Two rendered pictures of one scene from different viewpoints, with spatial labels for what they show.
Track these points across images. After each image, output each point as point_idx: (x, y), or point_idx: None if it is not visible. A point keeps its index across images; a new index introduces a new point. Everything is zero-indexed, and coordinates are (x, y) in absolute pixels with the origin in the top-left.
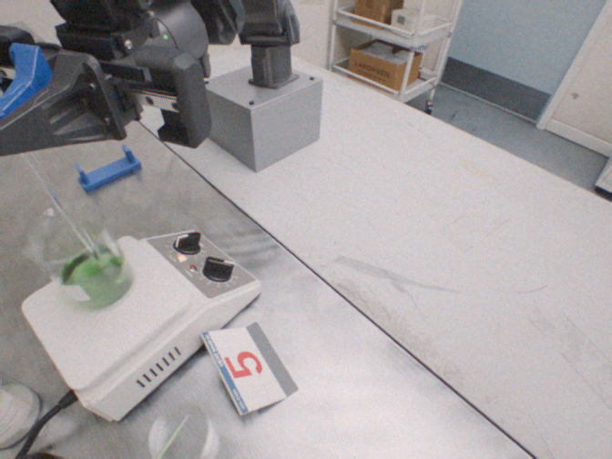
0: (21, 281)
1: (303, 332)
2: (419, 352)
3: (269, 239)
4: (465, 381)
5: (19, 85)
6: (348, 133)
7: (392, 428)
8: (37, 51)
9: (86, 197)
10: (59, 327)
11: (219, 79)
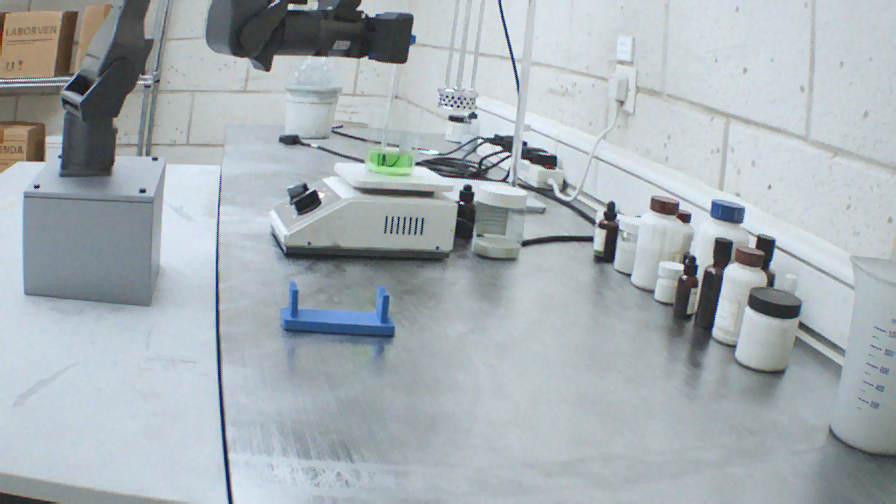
0: (490, 293)
1: (265, 217)
2: (215, 199)
3: (223, 239)
4: (210, 192)
5: None
6: (16, 247)
7: (266, 198)
8: (376, 15)
9: None
10: (427, 175)
11: (122, 190)
